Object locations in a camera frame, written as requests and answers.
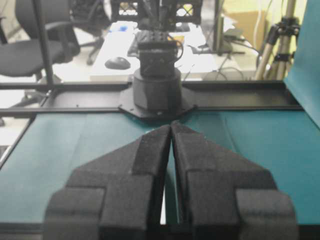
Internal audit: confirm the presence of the black metal frame rail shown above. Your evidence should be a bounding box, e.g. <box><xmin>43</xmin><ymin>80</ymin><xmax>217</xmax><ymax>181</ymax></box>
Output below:
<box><xmin>0</xmin><ymin>80</ymin><xmax>303</xmax><ymax>120</ymax></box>

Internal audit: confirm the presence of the cardboard box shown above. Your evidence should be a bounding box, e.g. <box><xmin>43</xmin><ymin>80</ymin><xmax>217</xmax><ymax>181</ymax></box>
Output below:
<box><xmin>227</xmin><ymin>10</ymin><xmax>266</xmax><ymax>49</ymax></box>

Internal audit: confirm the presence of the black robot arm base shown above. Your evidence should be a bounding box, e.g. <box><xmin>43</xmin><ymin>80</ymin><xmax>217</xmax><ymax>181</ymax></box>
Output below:
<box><xmin>117</xmin><ymin>0</ymin><xmax>198</xmax><ymax>122</ymax></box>

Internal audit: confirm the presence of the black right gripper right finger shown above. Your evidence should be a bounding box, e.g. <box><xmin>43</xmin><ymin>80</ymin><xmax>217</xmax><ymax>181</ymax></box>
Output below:
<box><xmin>171</xmin><ymin>121</ymin><xmax>299</xmax><ymax>240</ymax></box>

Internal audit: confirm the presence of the camera tripod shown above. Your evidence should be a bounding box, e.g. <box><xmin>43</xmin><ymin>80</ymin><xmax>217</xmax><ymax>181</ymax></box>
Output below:
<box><xmin>253</xmin><ymin>0</ymin><xmax>301</xmax><ymax>81</ymax></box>

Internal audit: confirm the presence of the teal backdrop sheet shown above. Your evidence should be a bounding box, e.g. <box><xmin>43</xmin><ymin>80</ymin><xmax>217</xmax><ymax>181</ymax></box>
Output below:
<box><xmin>284</xmin><ymin>0</ymin><xmax>320</xmax><ymax>127</ymax></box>

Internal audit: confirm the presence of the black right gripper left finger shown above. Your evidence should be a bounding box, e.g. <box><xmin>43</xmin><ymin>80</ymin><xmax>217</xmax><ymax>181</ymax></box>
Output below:
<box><xmin>43</xmin><ymin>125</ymin><xmax>171</xmax><ymax>240</ymax></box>

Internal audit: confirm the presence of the white desk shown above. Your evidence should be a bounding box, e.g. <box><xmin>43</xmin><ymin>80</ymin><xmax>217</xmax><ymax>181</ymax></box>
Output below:
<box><xmin>90</xmin><ymin>23</ymin><xmax>258</xmax><ymax>82</ymax></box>

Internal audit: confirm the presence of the black monitor stand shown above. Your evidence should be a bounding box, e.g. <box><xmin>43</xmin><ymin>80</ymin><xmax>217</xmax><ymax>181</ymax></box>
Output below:
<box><xmin>212</xmin><ymin>0</ymin><xmax>243</xmax><ymax>56</ymax></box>

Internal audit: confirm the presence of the black computer mouse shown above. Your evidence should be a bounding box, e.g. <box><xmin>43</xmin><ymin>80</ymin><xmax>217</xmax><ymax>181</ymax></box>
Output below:
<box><xmin>104</xmin><ymin>56</ymin><xmax>131</xmax><ymax>70</ymax></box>

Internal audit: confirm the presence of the black lattice crate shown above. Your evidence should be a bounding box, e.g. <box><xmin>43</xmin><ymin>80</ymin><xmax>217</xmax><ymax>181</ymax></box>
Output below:
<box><xmin>110</xmin><ymin>0</ymin><xmax>203</xmax><ymax>24</ymax></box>

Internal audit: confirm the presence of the black office chair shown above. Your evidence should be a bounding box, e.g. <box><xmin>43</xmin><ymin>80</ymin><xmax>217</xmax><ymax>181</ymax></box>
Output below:
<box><xmin>0</xmin><ymin>0</ymin><xmax>105</xmax><ymax>81</ymax></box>

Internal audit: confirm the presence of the black vertical pole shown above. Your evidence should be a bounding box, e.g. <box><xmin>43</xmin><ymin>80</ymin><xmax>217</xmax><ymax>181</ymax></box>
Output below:
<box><xmin>31</xmin><ymin>0</ymin><xmax>54</xmax><ymax>87</ymax></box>

